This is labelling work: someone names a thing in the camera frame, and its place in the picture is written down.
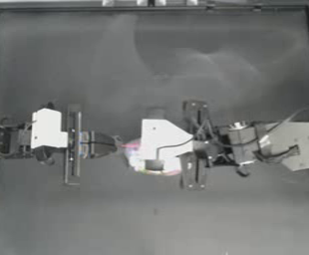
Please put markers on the clear bag with pink zip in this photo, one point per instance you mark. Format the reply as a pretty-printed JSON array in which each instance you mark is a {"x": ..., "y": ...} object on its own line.
[{"x": 132, "y": 156}]

